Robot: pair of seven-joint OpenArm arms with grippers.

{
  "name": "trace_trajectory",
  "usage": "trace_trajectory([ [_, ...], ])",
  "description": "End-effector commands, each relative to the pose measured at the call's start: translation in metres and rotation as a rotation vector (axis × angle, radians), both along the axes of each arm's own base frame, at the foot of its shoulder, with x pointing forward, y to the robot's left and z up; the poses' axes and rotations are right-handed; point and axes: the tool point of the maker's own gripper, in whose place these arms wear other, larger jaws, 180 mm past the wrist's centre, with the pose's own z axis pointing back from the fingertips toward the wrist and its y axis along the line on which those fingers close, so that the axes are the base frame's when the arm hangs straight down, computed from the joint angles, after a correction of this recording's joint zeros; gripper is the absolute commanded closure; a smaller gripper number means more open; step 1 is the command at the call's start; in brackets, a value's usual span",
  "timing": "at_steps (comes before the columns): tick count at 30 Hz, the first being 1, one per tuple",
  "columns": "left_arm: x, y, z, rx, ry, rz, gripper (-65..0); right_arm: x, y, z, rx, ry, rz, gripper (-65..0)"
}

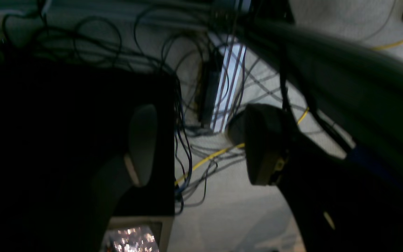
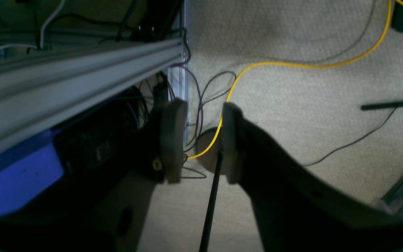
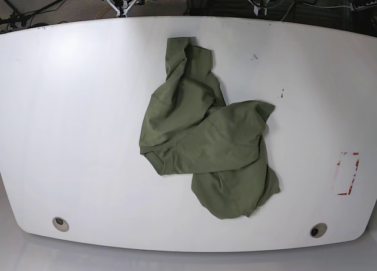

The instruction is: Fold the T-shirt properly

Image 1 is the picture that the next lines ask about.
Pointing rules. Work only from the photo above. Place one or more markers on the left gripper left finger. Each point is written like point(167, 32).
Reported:
point(123, 178)

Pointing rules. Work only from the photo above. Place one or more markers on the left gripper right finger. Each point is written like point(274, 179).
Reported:
point(278, 154)

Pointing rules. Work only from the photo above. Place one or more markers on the dark computer case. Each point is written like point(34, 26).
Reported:
point(59, 124)

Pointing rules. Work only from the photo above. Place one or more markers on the black power strip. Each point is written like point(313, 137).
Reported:
point(206, 94)

